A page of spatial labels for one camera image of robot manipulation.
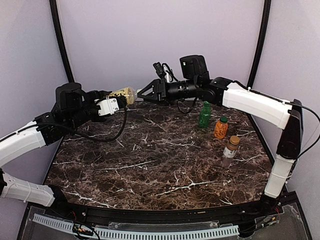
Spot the yellow tea bottle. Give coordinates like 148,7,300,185
108,86,138,105

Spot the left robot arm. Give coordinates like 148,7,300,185
0,82,135,207

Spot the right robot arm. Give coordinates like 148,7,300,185
137,55,303,199

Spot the green plastic bottle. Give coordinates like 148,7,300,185
198,101,211,128

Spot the orange juice bottle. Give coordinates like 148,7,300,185
214,116,228,139

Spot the brown coffee bottle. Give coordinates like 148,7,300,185
221,135,240,168

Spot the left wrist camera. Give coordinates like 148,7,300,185
95,97,120,116

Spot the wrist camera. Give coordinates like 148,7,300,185
152,62,178,83
95,97,120,116

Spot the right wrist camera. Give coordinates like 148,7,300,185
152,62,178,83

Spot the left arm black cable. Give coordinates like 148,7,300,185
59,104,129,143

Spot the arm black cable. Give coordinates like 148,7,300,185
287,101,320,161
59,104,129,143

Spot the black front rail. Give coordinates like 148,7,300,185
57,201,283,227

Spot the left black frame post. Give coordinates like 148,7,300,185
49,0,75,83

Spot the black frame post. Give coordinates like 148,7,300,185
49,0,75,83
246,0,272,88

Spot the right black frame post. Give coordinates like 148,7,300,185
246,0,272,88

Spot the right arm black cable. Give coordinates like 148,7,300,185
287,101,320,161

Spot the white slotted cable duct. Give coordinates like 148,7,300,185
32,213,240,240

